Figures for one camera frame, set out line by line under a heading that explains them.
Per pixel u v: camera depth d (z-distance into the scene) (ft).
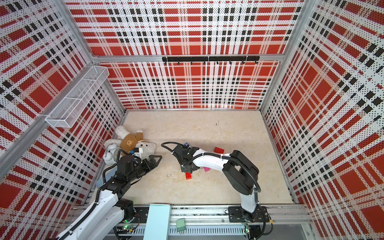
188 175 2.82
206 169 2.88
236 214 2.43
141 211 2.51
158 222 2.27
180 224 2.31
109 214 1.91
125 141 3.06
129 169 2.09
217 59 2.92
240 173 1.53
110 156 2.72
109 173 2.05
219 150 3.20
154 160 2.43
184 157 2.10
